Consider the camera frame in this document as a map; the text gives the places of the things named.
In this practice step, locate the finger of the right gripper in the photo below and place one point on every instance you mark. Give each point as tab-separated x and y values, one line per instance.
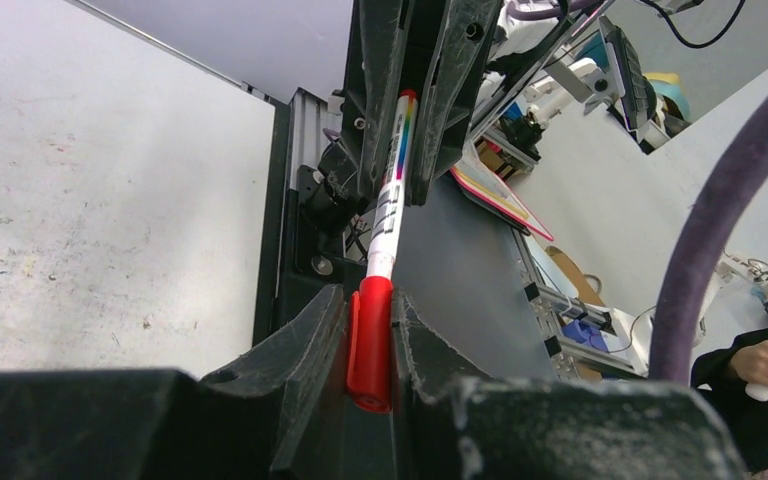
376	50
450	86

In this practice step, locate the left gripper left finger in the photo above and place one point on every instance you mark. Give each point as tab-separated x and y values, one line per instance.
275	412

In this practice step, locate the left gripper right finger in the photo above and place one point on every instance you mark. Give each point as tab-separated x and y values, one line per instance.
451	420

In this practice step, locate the white marker pen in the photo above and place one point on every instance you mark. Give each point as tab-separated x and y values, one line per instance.
391	202

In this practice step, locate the red marker cap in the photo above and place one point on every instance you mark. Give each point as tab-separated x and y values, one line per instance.
368	375

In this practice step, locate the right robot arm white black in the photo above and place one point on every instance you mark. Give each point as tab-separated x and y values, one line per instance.
526	34

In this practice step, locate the background whiteboard pink edge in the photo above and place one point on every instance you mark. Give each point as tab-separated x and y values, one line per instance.
490	191

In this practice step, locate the aluminium front rail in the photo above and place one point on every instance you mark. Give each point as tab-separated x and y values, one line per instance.
309	116

